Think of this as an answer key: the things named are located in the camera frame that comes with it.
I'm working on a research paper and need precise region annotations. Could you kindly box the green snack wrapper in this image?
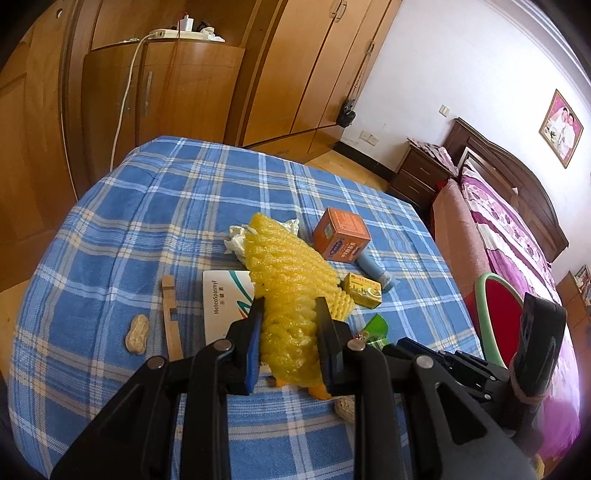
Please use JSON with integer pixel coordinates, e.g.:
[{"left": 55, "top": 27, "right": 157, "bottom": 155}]
[{"left": 355, "top": 314, "right": 391, "bottom": 352}]

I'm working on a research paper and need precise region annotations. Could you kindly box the yellow foam fruit net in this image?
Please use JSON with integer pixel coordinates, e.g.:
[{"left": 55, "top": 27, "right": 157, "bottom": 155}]
[{"left": 244, "top": 213, "right": 354, "bottom": 387}]

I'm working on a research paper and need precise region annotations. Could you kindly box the low wooden cabinet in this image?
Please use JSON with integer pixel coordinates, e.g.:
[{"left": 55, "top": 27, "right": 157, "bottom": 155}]
[{"left": 83, "top": 39, "right": 245, "bottom": 148}]

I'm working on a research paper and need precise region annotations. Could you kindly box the white medicine box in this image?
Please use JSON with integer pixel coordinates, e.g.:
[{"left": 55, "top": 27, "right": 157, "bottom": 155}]
[{"left": 202, "top": 270, "right": 257, "bottom": 347}]

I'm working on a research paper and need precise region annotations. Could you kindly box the small yellow box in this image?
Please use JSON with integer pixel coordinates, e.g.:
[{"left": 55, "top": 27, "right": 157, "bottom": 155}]
[{"left": 341, "top": 273, "right": 384, "bottom": 309}]

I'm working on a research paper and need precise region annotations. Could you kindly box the red bin with green rim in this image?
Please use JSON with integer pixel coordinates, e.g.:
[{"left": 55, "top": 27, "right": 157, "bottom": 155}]
[{"left": 472, "top": 272, "right": 527, "bottom": 370}]

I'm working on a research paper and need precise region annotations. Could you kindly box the pink cloth on nightstand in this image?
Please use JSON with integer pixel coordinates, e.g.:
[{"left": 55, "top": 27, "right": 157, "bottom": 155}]
[{"left": 416, "top": 141, "right": 459, "bottom": 176}]

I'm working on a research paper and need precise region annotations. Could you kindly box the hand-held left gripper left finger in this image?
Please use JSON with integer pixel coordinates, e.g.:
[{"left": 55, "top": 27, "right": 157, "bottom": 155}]
[{"left": 50, "top": 295, "right": 266, "bottom": 480}]

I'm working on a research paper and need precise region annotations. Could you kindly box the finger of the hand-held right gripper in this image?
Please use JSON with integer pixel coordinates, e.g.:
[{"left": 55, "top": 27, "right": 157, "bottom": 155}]
[
  {"left": 436, "top": 362, "right": 511, "bottom": 403},
  {"left": 385, "top": 337, "right": 506, "bottom": 370}
]

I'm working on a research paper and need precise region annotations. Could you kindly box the dark wooden nightstand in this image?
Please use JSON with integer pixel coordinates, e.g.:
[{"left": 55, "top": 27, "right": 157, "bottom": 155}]
[{"left": 385, "top": 137, "right": 455, "bottom": 213}]

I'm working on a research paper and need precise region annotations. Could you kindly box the bed with purple floral bedding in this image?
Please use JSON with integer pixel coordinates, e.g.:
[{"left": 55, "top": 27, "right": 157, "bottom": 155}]
[{"left": 431, "top": 180, "right": 492, "bottom": 315}]

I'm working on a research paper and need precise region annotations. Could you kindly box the crumpled white tissue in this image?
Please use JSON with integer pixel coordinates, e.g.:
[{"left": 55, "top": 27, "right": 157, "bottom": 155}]
[{"left": 224, "top": 219, "right": 301, "bottom": 266}]

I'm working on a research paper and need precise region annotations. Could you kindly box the white power strip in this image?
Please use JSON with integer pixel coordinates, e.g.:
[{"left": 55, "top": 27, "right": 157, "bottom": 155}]
[{"left": 148, "top": 28, "right": 225, "bottom": 43}]

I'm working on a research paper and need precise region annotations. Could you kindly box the dark wooden headboard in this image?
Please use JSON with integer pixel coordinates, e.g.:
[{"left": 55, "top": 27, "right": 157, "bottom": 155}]
[{"left": 443, "top": 117, "right": 568, "bottom": 261}]

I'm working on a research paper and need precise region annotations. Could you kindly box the blue plastic tube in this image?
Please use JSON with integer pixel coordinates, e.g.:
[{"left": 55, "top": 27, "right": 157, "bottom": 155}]
[{"left": 358, "top": 251, "right": 395, "bottom": 291}]

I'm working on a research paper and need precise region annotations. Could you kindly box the wooden clip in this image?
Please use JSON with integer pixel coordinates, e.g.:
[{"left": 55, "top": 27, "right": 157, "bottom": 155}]
[{"left": 161, "top": 275, "right": 184, "bottom": 361}]

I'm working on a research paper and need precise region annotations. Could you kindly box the orange cardboard box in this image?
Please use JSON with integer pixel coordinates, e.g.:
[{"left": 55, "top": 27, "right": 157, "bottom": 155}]
[{"left": 313, "top": 208, "right": 371, "bottom": 263}]

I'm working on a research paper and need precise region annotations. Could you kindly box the bed with pink bedding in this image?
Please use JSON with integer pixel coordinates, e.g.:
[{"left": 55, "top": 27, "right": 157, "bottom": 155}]
[{"left": 462, "top": 164, "right": 583, "bottom": 462}]

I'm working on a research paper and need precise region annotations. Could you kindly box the brown wooden side table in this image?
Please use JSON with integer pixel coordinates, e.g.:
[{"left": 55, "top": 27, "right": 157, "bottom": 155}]
[{"left": 556, "top": 265, "right": 591, "bottom": 324}]

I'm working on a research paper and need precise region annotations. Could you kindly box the white power cable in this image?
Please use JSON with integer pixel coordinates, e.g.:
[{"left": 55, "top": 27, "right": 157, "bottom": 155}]
[{"left": 111, "top": 39, "right": 149, "bottom": 171}]

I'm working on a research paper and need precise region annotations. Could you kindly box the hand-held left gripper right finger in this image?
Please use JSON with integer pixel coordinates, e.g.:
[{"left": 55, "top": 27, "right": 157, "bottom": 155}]
[{"left": 314, "top": 295, "right": 541, "bottom": 480}]

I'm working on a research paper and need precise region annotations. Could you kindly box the framed wall photo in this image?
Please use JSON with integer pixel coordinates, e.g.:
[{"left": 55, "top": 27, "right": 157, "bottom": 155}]
[{"left": 539, "top": 89, "right": 585, "bottom": 168}]

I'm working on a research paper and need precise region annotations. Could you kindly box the wooden wardrobe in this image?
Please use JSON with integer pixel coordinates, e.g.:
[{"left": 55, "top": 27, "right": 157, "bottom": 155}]
[{"left": 0, "top": 0, "right": 402, "bottom": 291}]

